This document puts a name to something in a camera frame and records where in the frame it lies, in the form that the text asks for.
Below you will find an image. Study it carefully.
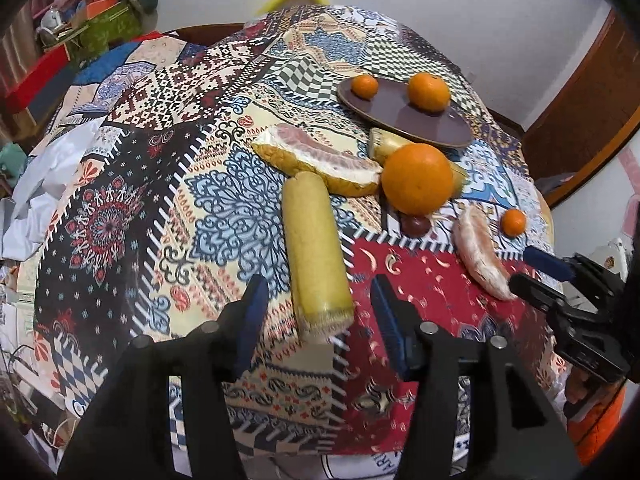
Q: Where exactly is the small mandarin on plate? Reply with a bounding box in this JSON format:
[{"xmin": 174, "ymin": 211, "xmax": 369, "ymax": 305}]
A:
[{"xmin": 350, "ymin": 74, "xmax": 378, "ymax": 101}]

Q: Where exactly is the colourful patchwork tablecloth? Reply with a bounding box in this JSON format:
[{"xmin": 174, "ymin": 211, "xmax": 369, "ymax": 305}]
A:
[{"xmin": 32, "ymin": 6, "xmax": 566, "ymax": 456}]

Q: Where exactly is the dark red small fruit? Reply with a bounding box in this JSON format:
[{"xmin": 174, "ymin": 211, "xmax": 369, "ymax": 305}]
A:
[{"xmin": 399, "ymin": 214, "xmax": 432, "ymax": 238}]

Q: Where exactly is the brown wooden door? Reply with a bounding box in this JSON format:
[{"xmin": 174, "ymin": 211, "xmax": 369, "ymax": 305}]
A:
[{"xmin": 523, "ymin": 11, "xmax": 639, "ymax": 208}]

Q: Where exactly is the pomelo wedge with rind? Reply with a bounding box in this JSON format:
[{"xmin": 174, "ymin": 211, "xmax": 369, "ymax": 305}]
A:
[{"xmin": 252, "ymin": 124, "xmax": 382, "ymax": 197}]

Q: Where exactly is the medium orange on plate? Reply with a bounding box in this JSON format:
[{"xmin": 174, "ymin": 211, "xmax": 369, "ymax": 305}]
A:
[{"xmin": 407, "ymin": 73, "xmax": 450, "ymax": 114}]

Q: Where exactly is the red box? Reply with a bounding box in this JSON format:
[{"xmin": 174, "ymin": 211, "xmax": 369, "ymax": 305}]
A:
[{"xmin": 3, "ymin": 44, "xmax": 70, "ymax": 114}]

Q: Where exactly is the peeled pomelo segment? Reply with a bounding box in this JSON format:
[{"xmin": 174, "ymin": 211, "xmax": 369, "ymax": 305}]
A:
[{"xmin": 452, "ymin": 205, "xmax": 516, "ymax": 301}]

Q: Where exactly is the large orange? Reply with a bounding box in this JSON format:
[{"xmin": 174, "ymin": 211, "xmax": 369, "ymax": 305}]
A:
[{"xmin": 381, "ymin": 143, "xmax": 454, "ymax": 216}]

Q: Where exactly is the small mandarin on cloth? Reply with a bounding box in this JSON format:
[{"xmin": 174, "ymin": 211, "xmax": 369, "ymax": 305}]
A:
[{"xmin": 500, "ymin": 208, "xmax": 527, "ymax": 238}]

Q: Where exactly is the dark brown oval plate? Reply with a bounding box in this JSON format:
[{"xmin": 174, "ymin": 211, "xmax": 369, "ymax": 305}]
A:
[{"xmin": 336, "ymin": 78, "xmax": 474, "ymax": 148}]

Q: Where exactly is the white crumpled cloth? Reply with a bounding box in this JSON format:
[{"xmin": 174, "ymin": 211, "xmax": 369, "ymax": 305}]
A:
[{"xmin": 1, "ymin": 117, "xmax": 104, "ymax": 262}]

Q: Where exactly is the green patterned box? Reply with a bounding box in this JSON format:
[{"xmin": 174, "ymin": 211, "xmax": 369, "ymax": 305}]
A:
[{"xmin": 67, "ymin": 1, "xmax": 142, "ymax": 62}]

